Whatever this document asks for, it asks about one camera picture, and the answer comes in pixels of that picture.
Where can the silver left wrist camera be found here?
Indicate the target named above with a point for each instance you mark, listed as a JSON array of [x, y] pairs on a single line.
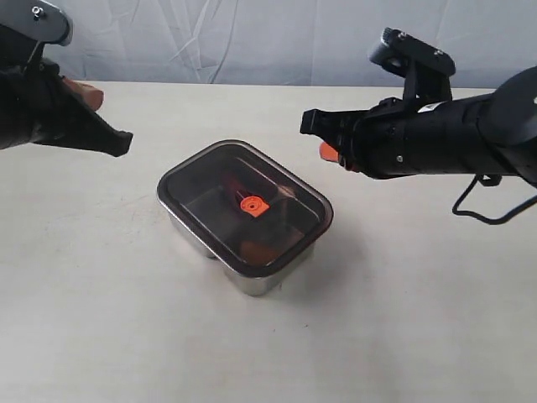
[[28, 26]]

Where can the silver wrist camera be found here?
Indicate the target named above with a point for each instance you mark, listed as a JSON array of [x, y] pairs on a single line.
[[28, 26], [425, 69]]

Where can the red toy sausage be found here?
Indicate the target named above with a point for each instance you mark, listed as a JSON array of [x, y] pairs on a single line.
[[235, 190]]

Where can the grey fabric backdrop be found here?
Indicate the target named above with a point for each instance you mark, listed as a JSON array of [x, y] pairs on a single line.
[[289, 43]]

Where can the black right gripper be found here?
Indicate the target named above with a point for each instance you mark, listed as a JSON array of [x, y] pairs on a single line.
[[351, 138]]

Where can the stainless steel lunch box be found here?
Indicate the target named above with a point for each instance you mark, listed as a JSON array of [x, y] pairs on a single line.
[[262, 282]]

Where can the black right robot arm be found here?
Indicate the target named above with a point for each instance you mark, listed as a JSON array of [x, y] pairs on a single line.
[[490, 134]]

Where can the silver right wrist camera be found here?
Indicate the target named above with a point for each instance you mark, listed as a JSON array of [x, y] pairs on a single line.
[[425, 69]]

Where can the yellow toy cheese wedge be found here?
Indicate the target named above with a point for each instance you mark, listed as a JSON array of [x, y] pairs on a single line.
[[257, 254]]

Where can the transparent lid with orange seal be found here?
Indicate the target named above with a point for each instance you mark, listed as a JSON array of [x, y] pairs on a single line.
[[282, 210]]

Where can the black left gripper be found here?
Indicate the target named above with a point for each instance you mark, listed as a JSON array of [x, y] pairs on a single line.
[[40, 106]]

